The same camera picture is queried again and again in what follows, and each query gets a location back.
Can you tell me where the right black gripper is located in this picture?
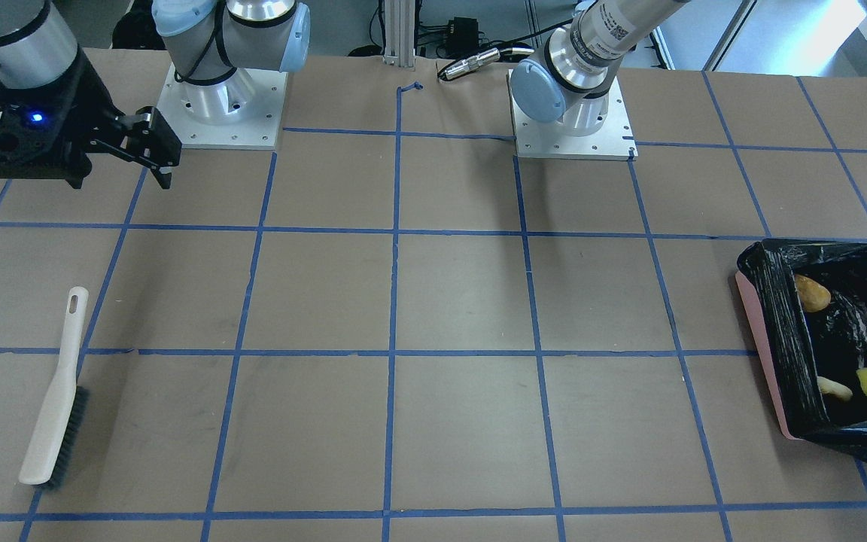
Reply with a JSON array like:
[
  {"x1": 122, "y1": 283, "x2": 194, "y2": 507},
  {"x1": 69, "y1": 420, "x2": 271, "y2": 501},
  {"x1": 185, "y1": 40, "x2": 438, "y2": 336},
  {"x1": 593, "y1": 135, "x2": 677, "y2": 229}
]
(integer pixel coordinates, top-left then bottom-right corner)
[{"x1": 50, "y1": 53, "x2": 182, "y2": 189}]

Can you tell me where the white hand brush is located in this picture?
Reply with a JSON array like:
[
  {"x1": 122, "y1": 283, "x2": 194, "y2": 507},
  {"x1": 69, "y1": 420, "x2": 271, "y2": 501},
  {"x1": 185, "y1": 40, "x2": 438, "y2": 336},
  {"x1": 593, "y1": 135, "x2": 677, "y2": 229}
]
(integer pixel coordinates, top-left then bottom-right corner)
[{"x1": 18, "y1": 285, "x2": 90, "y2": 489}]

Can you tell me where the toy potato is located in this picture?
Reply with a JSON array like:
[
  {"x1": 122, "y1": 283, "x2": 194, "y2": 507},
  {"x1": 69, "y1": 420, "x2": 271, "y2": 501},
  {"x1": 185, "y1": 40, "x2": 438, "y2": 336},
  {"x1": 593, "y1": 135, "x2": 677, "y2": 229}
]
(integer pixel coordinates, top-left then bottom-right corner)
[{"x1": 792, "y1": 274, "x2": 832, "y2": 313}]

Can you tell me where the toy croissant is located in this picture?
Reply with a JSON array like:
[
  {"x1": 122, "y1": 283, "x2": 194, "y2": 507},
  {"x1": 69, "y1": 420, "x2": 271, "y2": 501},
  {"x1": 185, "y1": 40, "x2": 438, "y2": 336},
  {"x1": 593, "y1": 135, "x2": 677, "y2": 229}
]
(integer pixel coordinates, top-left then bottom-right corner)
[{"x1": 816, "y1": 375, "x2": 853, "y2": 403}]

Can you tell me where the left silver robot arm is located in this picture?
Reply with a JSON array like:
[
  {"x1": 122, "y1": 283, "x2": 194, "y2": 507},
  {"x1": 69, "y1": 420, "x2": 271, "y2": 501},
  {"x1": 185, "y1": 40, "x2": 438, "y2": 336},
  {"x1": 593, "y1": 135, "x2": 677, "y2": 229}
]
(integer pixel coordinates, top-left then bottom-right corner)
[{"x1": 509, "y1": 1, "x2": 687, "y2": 123}]

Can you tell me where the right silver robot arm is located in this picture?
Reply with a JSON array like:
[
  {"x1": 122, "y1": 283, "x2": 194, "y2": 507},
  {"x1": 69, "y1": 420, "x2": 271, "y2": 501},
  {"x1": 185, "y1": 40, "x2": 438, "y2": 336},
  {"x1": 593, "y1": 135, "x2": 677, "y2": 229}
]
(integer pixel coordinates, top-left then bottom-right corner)
[{"x1": 0, "y1": 1, "x2": 311, "y2": 189}]

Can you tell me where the bin with black bag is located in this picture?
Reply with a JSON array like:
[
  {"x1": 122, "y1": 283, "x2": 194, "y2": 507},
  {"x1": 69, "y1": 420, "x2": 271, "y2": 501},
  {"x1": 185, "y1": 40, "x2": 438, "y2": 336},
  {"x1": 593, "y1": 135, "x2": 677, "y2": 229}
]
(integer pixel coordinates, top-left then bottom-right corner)
[{"x1": 736, "y1": 238, "x2": 867, "y2": 463}]

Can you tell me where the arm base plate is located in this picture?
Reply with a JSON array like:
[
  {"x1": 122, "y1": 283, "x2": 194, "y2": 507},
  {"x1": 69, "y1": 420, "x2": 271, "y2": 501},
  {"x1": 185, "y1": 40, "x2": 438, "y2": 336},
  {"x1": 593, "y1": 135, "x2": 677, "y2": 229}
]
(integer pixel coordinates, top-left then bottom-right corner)
[
  {"x1": 510, "y1": 77, "x2": 639, "y2": 161},
  {"x1": 156, "y1": 65, "x2": 290, "y2": 151}
]

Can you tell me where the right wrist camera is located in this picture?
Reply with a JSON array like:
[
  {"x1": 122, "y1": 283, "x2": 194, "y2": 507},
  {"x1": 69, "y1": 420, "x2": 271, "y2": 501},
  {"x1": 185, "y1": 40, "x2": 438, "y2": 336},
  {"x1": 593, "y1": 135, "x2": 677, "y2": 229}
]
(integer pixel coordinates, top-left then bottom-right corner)
[{"x1": 0, "y1": 81, "x2": 62, "y2": 181}]

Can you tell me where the aluminium frame post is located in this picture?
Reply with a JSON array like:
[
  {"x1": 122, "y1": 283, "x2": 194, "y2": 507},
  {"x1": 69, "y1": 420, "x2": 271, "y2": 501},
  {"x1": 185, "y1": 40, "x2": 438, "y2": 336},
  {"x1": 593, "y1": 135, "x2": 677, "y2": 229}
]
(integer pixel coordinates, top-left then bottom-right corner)
[{"x1": 381, "y1": 0, "x2": 418, "y2": 71}]

